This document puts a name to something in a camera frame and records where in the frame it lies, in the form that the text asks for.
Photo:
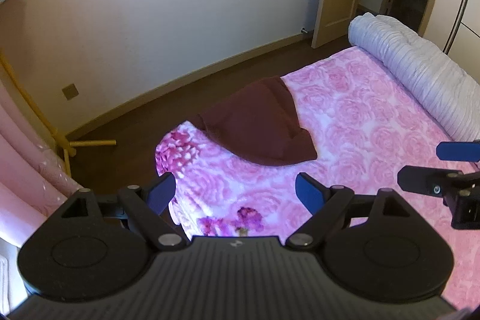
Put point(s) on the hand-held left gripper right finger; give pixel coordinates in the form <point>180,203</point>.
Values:
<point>307,192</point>

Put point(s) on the yellow rack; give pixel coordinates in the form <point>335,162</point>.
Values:
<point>60,140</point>

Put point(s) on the white wardrobe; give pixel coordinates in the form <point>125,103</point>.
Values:
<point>470,42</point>

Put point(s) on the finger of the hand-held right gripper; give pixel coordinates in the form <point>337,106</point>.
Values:
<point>457,151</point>
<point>420,179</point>

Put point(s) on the pink floral blanket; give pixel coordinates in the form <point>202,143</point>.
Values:
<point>356,110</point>

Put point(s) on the rolled white quilt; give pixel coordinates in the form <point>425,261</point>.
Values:
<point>412,57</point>

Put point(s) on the wall socket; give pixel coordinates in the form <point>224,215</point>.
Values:
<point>70,92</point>

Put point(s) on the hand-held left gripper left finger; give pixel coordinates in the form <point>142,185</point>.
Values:
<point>163,189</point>

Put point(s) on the pink curtain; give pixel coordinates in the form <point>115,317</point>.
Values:
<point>22,162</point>

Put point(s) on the brown fleece garment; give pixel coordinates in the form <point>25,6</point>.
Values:
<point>258,121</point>

